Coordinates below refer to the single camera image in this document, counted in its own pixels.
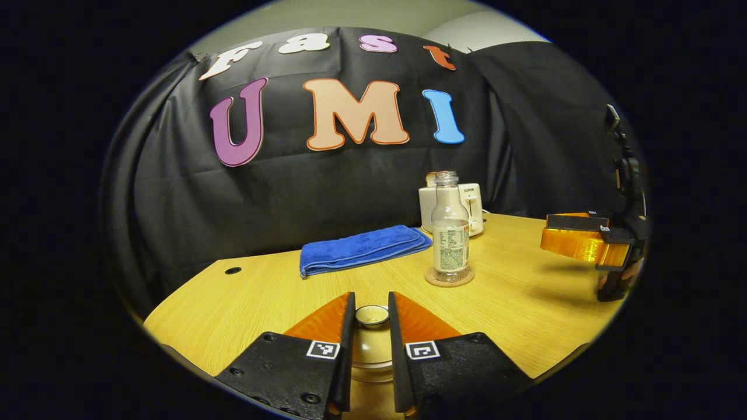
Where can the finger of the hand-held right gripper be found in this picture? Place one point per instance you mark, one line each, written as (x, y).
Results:
(578, 221)
(578, 245)

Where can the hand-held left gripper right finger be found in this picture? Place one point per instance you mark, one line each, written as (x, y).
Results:
(397, 350)

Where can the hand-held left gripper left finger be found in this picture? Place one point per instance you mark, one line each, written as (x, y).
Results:
(349, 350)

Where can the round cork coaster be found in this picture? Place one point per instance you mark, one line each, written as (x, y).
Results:
(432, 279)

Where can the clear water bottle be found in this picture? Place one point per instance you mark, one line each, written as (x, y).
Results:
(450, 245)

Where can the folded blue towel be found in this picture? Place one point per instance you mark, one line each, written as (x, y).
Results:
(362, 248)

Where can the white toaster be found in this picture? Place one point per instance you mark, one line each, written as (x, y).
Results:
(475, 204)

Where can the toast slice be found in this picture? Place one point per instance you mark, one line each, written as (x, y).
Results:
(430, 179)

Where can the black backdrop cloth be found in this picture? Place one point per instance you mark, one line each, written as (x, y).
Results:
(175, 204)

